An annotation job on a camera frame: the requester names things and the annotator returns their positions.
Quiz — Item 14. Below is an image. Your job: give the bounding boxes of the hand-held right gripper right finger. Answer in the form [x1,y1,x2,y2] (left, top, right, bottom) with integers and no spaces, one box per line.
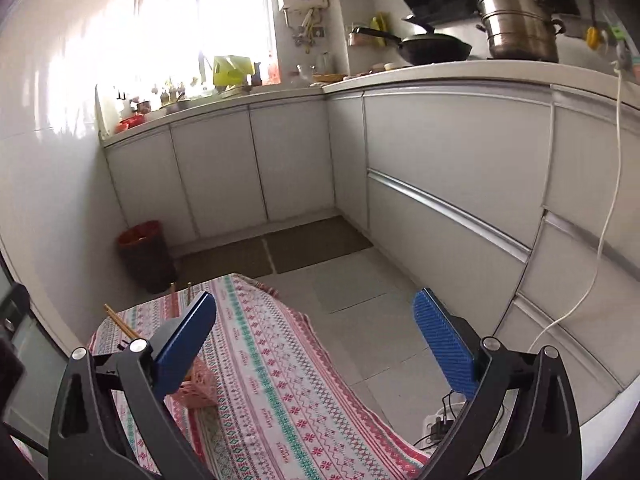
[412,288,583,480]

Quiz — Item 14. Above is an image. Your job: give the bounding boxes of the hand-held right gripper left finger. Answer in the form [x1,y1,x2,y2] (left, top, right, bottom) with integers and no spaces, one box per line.
[47,291,218,480]

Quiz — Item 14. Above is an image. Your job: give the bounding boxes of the pink perforated basket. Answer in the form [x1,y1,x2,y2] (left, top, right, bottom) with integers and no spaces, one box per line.
[167,357,218,411]

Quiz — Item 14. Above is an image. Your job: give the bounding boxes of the bunch of bamboo chopsticks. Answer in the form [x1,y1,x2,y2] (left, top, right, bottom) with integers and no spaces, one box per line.
[111,310,142,352]

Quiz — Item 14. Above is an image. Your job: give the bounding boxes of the wooden chopstick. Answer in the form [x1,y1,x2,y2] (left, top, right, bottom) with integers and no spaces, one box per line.
[104,303,135,340]

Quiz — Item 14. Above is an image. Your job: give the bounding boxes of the white power strip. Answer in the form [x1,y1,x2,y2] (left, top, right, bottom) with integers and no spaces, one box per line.
[424,407,458,443]

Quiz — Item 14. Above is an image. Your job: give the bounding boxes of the brown trash bin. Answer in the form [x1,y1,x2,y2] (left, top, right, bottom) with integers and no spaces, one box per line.
[116,220,178,295]

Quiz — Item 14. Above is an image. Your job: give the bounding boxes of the dark floor mat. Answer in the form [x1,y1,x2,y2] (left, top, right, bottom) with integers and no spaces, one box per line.
[175,236,273,286]
[263,216,375,275]

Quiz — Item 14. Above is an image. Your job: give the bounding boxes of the patterned striped tablecloth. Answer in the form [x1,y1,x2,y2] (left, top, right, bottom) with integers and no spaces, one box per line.
[87,273,431,480]

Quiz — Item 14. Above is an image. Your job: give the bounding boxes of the white kitchen cabinets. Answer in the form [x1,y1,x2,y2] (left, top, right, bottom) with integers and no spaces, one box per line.
[97,60,640,421]

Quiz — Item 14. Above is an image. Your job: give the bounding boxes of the row of small bottles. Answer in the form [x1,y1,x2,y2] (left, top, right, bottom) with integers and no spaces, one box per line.
[114,77,212,112]

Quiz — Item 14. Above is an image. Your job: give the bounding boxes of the yellow-green bag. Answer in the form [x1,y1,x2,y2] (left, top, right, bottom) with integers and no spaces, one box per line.
[213,55,255,87]

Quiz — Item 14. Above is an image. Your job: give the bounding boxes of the black wok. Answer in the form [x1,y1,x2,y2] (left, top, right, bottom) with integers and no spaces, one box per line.
[400,16,473,66]

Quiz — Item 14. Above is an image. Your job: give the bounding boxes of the hanging saucepan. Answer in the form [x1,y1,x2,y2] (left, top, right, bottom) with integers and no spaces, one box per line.
[348,27,402,49]

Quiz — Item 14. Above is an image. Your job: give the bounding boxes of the kitchen window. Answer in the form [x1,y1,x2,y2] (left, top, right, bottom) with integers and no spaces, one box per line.
[134,0,277,88]

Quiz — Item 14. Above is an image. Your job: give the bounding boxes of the steel stock pot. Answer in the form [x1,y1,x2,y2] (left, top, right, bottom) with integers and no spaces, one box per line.
[475,0,567,63]

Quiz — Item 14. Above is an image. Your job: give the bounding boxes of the white power cable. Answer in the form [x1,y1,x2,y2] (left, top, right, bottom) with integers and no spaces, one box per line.
[527,65,626,356]

